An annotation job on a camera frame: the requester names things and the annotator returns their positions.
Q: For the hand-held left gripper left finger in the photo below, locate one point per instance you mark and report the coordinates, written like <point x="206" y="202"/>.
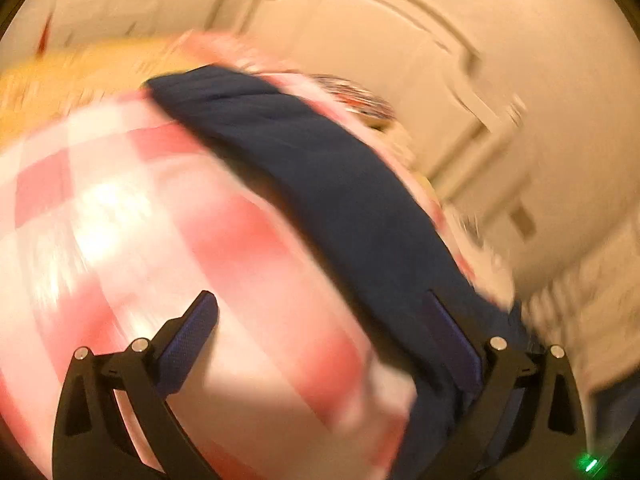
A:
<point x="186" y="347"/>

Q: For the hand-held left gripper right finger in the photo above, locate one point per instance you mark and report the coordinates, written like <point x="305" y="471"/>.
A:
<point x="452" y="342"/>

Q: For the navy down jacket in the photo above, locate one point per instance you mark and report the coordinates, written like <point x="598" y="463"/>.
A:
<point x="325" y="185"/>

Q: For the pink checked bed sheet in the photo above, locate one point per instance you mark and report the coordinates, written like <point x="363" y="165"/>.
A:
<point x="125" y="240"/>

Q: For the patterned pillow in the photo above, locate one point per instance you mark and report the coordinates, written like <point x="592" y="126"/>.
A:
<point x="360" y="97"/>

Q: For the yellow cloth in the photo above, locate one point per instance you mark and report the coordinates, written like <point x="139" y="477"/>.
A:
<point x="55" y="77"/>

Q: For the white wardrobe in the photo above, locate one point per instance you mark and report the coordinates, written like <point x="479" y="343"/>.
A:
<point x="400" y="35"/>

